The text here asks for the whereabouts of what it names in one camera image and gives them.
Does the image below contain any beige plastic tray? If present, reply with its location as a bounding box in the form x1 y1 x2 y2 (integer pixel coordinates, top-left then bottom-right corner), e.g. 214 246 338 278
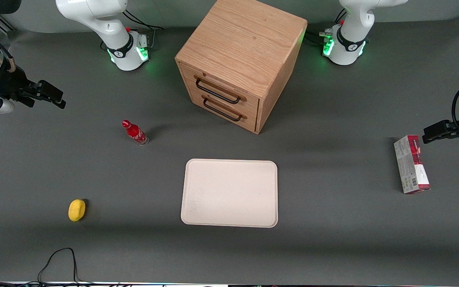
180 159 279 228

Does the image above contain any red soda bottle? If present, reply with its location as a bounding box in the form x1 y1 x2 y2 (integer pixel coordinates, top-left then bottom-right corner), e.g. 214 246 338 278
122 119 150 146

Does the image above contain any wooden drawer cabinet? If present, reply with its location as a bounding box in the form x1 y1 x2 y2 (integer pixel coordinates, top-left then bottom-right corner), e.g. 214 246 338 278
175 0 308 135

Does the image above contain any wooden drawer front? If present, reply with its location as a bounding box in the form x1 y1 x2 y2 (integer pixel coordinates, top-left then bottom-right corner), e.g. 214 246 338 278
178 62 260 114
188 88 259 134

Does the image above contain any aluminium frame rail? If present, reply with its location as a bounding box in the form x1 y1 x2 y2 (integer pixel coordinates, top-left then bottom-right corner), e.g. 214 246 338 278
0 14 17 33

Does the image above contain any black arm base cable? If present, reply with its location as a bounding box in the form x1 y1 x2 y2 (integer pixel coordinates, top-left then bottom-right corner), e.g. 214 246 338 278
304 31 326 47
123 10 165 31

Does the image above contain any red grey cardboard box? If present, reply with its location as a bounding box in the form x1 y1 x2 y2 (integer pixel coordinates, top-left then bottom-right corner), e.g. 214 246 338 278
393 135 431 195

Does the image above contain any yellow lemon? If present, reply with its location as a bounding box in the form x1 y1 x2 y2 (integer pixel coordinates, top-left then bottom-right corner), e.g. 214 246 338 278
68 199 86 222

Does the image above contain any black looped floor cable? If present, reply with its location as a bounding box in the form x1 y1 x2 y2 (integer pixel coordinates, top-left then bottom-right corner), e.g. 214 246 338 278
37 248 94 286

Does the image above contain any black metal drawer handle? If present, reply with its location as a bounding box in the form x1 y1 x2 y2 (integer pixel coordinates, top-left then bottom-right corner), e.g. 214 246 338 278
195 77 241 105
203 97 243 122

